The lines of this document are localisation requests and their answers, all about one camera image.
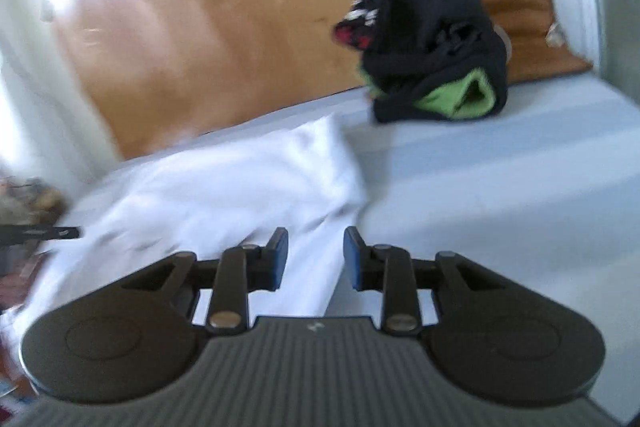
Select blue grey striped bedsheet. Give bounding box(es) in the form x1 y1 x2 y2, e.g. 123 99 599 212
0 74 640 425

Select black green folded clothes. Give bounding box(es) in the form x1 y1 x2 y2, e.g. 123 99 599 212
333 0 509 124

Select wood pattern board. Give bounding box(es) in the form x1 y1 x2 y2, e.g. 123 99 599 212
49 0 359 158

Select white small garment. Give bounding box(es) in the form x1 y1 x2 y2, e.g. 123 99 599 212
1 115 367 340

